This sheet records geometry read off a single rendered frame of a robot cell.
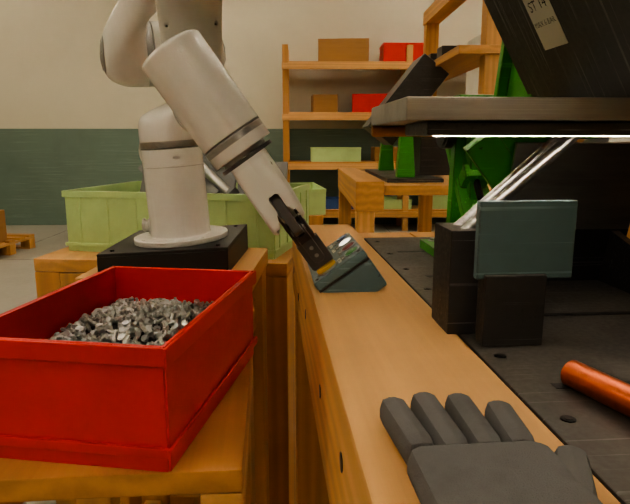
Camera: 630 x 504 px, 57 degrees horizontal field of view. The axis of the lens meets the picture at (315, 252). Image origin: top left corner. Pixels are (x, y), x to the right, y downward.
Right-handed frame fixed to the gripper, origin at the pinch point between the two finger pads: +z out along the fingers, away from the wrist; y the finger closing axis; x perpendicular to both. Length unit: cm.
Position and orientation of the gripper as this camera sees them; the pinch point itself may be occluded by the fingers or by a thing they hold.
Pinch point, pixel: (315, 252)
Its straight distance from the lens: 77.5
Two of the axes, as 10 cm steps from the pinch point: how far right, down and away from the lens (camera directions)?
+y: 0.8, 1.9, -9.8
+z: 5.7, 8.0, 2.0
